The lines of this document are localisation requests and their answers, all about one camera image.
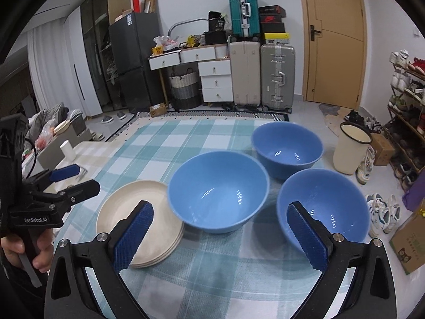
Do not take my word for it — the cream plate top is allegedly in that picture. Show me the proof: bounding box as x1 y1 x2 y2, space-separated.
96 180 183 264

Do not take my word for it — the blue bowl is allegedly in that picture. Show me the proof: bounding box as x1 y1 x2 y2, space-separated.
251 122 324 181
277 168 369 251
168 150 270 234

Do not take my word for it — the cream plate stack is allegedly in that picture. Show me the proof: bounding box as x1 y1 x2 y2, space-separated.
130 223 185 268

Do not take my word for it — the left hand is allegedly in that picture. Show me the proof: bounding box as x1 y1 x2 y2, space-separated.
1 229 53 273

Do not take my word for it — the white paper roll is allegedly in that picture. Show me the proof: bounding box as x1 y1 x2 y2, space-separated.
60 140 76 162

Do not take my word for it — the beige plaid cloth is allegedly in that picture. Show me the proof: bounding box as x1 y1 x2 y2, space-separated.
45 141 123 193

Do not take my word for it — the large cardboard box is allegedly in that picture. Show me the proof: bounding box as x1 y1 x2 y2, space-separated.
390 200 425 274

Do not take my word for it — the teal plaid tablecloth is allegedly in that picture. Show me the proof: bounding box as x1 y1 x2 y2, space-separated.
58 119 318 318

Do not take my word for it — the small cardboard box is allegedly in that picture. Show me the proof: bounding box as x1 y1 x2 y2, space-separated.
150 103 167 117

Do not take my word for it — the cream trash bin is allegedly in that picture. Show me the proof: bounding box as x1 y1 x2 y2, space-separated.
333 122 372 175

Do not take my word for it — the woven laundry basket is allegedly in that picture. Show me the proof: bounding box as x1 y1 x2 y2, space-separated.
169 67 202 111

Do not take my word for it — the black refrigerator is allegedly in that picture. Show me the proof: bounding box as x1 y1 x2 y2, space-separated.
109 12 165 112

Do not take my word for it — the white drawer desk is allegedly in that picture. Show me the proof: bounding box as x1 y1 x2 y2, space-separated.
148 44 234 103

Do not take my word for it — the beige suitcase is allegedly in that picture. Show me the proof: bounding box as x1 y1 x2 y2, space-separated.
229 41 261 106

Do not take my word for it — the silver suitcase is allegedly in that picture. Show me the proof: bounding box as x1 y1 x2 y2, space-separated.
260 44 295 113

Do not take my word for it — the teal suitcase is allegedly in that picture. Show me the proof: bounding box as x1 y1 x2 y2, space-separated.
229 0 260 42

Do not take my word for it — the wooden door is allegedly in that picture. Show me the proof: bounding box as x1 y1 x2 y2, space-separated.
302 0 367 109

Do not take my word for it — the black cable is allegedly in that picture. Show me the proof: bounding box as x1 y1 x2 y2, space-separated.
23 137 38 180

